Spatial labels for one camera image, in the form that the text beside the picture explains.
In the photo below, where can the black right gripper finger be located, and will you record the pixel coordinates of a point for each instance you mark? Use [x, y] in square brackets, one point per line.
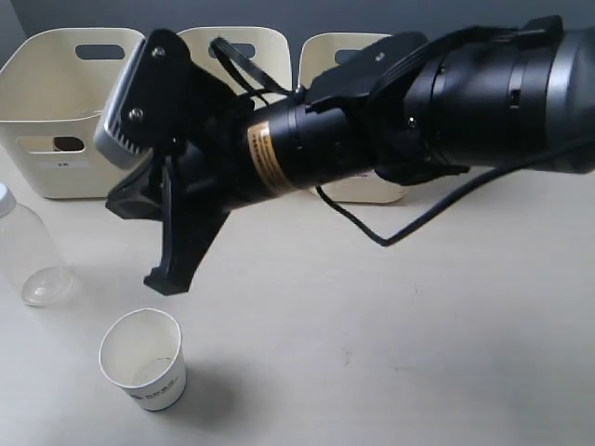
[138, 196]

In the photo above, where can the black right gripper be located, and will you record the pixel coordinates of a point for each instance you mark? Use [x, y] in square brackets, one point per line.
[242, 149]

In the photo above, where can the clear bottle white cap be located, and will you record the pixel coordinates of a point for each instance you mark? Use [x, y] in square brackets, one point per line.
[30, 259]

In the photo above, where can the white paper cup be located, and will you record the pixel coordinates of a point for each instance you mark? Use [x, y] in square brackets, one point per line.
[142, 355]

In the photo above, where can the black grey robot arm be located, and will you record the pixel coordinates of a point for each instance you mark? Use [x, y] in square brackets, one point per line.
[408, 108]

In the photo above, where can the cream bin left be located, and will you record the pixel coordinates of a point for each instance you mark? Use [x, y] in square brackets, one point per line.
[53, 90]

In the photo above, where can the cream bin middle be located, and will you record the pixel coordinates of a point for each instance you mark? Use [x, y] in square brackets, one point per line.
[266, 47]

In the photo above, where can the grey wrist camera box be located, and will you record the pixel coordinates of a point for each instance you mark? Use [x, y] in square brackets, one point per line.
[146, 101]

